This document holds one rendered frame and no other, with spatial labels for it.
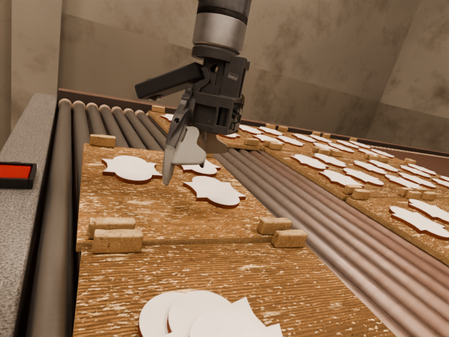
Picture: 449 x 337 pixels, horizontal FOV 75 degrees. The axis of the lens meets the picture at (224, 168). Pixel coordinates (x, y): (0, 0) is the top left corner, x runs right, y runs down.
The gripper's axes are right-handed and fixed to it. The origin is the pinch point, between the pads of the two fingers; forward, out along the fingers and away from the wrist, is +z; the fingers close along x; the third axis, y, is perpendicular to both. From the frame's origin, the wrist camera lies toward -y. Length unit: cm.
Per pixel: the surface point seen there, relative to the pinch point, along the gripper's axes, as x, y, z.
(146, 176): 7.2, -10.4, 4.5
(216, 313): -20.2, 13.9, 6.1
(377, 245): 20.0, 38.0, 9.5
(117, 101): 71, -65, -3
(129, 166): 9.1, -15.7, 4.0
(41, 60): 142, -186, -14
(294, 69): 358, -15, -66
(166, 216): -2.7, -0.5, 6.7
